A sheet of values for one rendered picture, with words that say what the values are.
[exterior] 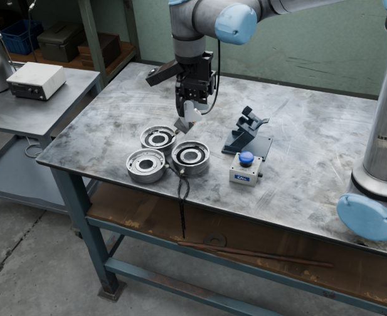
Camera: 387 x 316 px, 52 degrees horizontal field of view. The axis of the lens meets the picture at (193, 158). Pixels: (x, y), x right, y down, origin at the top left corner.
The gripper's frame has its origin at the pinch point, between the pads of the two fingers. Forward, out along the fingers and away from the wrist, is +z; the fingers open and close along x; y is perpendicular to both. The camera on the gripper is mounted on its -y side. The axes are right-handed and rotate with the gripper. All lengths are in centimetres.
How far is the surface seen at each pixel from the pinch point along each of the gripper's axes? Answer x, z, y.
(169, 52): 159, 73, -81
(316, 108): 33.6, 13.2, 30.8
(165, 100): 24.1, 13.1, -18.5
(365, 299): -13, 40, 54
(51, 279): -15, 93, -66
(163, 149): -2.9, 9.9, -6.7
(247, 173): -6.1, 8.7, 18.5
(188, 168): -7.8, 9.9, 2.8
